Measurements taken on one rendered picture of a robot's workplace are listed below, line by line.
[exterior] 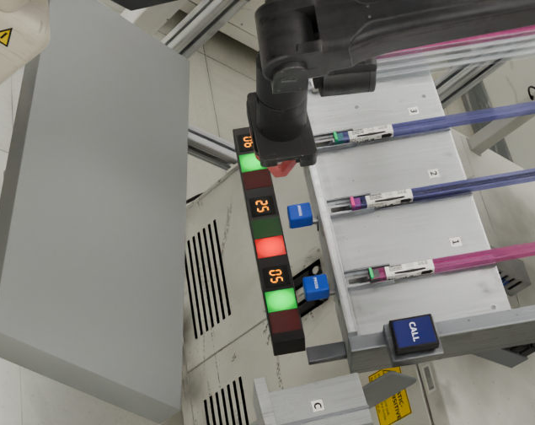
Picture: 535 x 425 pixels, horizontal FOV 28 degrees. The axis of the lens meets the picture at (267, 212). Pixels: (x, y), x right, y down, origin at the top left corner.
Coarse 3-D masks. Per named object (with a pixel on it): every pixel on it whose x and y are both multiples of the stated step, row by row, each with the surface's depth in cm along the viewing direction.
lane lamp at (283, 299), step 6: (288, 288) 132; (270, 294) 131; (276, 294) 131; (282, 294) 131; (288, 294) 131; (294, 294) 131; (270, 300) 131; (276, 300) 131; (282, 300) 131; (288, 300) 131; (294, 300) 131; (270, 306) 130; (276, 306) 130; (282, 306) 130; (288, 306) 130; (294, 306) 130
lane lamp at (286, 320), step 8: (280, 312) 130; (288, 312) 130; (296, 312) 130; (272, 320) 129; (280, 320) 129; (288, 320) 129; (296, 320) 129; (272, 328) 128; (280, 328) 128; (288, 328) 128; (296, 328) 128
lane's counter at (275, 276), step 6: (264, 270) 133; (270, 270) 133; (276, 270) 133; (282, 270) 133; (264, 276) 133; (270, 276) 133; (276, 276) 133; (282, 276) 133; (288, 276) 133; (270, 282) 132; (276, 282) 132; (282, 282) 132; (288, 282) 132
